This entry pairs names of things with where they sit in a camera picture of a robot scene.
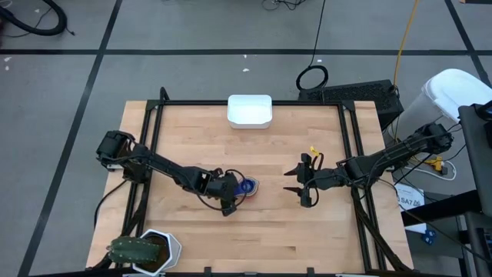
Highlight white printed paper sheet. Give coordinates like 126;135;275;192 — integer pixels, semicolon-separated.
393;182;427;212

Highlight black side table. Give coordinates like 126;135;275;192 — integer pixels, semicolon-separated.
400;189;492;277

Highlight white hexagonal planter pot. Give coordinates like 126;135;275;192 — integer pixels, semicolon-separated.
131;228;183;277

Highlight green cactus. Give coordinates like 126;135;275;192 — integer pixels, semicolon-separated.
106;235;163;266

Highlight black hanging cable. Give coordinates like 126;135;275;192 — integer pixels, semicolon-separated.
294;0;330;92

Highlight white plastic basket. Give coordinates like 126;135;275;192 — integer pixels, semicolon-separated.
226;94;274;130

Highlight yellow power plug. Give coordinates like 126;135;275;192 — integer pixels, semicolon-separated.
420;155;446;172

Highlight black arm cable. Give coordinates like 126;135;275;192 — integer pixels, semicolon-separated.
195;168;249;212
307;152;327;208

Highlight white lidded bin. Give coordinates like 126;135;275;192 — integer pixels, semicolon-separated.
388;68;492;144

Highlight black vacuum hose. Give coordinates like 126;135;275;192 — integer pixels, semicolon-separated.
0;0;68;38

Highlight small blue objects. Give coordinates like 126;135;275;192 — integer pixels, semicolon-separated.
420;229;438;246

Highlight dark indigo measuring cup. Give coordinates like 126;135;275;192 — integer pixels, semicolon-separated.
234;175;259;197

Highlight yellow hanging cable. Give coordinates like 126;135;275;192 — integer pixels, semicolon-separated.
391;0;422;90

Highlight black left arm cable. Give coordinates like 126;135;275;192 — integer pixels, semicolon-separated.
195;168;249;212

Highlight black perforated case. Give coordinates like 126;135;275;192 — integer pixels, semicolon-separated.
298;78;405;131

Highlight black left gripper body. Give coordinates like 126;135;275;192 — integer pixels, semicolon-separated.
202;172;241;205

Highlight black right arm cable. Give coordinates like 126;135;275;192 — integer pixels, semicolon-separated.
307;152;327;208

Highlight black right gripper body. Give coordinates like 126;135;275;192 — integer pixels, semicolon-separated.
305;165;344;194

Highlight white cable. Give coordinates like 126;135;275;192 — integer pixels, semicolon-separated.
407;159;458;182

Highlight black desk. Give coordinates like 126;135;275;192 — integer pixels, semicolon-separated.
457;102;492;219

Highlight tangled black cables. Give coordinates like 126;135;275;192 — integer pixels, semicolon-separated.
261;0;308;12

